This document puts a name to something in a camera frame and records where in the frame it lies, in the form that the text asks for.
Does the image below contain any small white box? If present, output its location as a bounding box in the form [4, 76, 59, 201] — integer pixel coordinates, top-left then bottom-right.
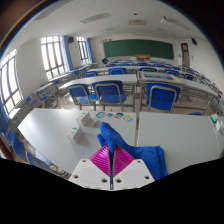
[75, 112, 93, 128]

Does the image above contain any blue classroom chair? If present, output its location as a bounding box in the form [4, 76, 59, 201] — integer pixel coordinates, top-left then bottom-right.
[145, 82, 182, 114]
[8, 131, 29, 163]
[92, 80, 128, 111]
[66, 83, 99, 110]

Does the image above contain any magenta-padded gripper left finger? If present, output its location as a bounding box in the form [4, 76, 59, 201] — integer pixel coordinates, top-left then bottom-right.
[68, 144, 112, 191]

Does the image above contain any round yellow card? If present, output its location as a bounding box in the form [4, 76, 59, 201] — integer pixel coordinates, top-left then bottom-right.
[122, 114, 135, 123]

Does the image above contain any large white printed box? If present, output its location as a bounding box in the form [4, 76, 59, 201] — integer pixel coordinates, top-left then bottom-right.
[66, 125, 84, 144]

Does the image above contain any green and white packet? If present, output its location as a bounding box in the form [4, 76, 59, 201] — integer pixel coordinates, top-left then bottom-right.
[210, 113, 220, 124]

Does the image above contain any group of blue chairs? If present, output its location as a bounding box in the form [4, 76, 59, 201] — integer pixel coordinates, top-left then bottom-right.
[73, 59, 201, 83]

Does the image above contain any ceiling air vent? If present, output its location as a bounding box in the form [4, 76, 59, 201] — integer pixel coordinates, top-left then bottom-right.
[79, 12, 112, 25]

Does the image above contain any green chalkboard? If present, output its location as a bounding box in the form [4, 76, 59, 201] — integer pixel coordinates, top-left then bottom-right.
[102, 38, 175, 61]

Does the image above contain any small white packet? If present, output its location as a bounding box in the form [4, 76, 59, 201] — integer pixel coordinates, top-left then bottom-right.
[214, 119, 224, 134]

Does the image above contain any wide side window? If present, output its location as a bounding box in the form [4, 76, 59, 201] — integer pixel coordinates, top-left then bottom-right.
[0, 49, 23, 114]

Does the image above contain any ceiling air conditioner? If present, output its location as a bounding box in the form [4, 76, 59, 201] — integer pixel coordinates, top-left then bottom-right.
[128, 18, 148, 26]

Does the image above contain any white classroom desk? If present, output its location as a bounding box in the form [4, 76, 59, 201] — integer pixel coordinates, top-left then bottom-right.
[137, 71, 219, 98]
[59, 73, 138, 90]

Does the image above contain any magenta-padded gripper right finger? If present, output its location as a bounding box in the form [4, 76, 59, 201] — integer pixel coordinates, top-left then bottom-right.
[112, 146, 156, 191]

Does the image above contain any large bright window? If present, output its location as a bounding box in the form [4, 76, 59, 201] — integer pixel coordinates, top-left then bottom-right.
[40, 35, 66, 81]

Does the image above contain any narrow bright window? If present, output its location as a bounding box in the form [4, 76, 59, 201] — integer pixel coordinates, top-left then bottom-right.
[75, 36, 90, 66]

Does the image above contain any blue curtain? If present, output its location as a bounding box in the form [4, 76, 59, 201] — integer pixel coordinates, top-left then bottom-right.
[85, 37, 94, 64]
[63, 35, 74, 73]

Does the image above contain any blue terry towel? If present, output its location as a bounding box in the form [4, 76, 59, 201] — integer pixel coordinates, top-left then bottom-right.
[96, 121, 169, 181]

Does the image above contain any round blue card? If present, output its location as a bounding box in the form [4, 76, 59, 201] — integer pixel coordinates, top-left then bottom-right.
[94, 111, 107, 119]

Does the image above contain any orange lectern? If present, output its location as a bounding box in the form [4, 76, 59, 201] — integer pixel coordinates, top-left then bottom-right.
[134, 54, 150, 62]

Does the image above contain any brown door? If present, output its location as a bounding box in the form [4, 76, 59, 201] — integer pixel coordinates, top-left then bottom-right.
[180, 42, 191, 68]

